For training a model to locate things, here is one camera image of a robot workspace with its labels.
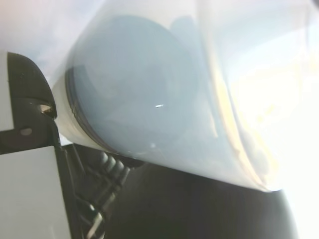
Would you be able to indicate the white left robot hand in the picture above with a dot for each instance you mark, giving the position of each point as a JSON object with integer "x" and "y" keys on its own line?
{"x": 174, "y": 211}

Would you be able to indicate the large clear plastic syringe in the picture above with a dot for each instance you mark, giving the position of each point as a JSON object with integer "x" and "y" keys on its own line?
{"x": 139, "y": 87}

